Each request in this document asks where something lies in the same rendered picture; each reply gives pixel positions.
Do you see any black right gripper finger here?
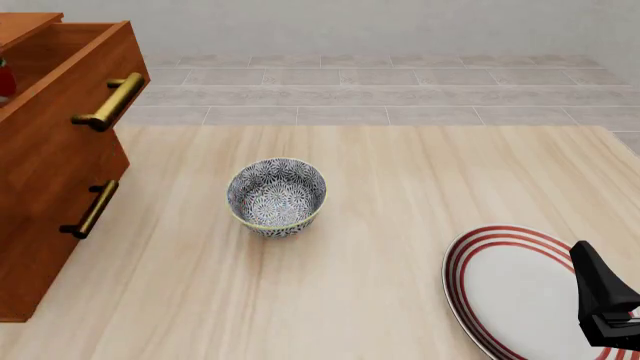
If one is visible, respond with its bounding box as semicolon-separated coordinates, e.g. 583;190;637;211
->
569;240;640;315

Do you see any short brass drawer handle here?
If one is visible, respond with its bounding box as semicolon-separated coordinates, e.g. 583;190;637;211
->
58;179;120;240

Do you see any white plate with red rings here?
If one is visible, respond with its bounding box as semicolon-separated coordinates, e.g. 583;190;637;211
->
441;223;640;360

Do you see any blue patterned bowl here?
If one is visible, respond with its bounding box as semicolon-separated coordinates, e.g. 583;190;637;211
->
226;156;328;239

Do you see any open wooden drawer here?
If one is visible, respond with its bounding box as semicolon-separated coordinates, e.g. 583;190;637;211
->
0;20;151;131

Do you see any long brass drawer handle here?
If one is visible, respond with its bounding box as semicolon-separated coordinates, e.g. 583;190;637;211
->
70;72;146;133

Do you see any closed wooden drawer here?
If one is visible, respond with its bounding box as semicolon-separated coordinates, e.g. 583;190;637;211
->
0;129;131;241

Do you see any red ketchup bottle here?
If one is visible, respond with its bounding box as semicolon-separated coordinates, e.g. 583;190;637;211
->
0;57;18;105

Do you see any wooden cabinet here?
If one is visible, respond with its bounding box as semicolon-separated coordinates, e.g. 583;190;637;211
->
0;12;131;324

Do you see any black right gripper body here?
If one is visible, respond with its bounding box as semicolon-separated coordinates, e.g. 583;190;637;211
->
577;306;640;353

